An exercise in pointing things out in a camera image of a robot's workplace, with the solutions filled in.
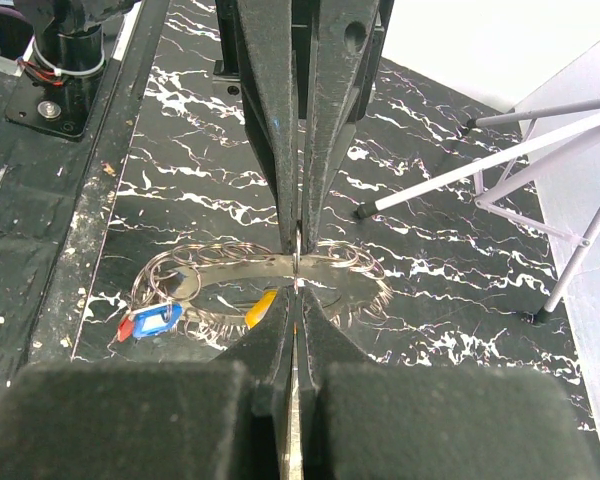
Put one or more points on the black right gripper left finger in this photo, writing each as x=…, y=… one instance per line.
x=266, y=351

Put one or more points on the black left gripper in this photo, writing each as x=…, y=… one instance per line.
x=300, y=60

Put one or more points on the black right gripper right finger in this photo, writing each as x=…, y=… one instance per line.
x=319, y=345

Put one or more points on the yellow key tag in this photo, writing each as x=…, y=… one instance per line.
x=257, y=312

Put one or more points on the blue tagged key on disc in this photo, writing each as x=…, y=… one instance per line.
x=155, y=319

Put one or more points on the red key tag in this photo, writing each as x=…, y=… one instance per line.
x=125, y=329

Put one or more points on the white perforated music stand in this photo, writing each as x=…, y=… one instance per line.
x=499, y=174

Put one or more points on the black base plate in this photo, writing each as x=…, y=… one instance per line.
x=56, y=196

